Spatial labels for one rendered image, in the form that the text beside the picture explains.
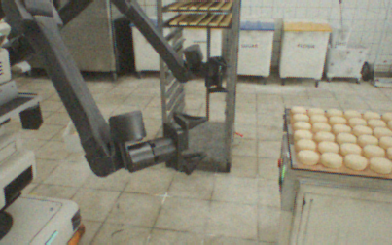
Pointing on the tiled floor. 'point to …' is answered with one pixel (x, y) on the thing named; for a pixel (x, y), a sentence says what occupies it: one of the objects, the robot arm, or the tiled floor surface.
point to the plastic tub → (72, 139)
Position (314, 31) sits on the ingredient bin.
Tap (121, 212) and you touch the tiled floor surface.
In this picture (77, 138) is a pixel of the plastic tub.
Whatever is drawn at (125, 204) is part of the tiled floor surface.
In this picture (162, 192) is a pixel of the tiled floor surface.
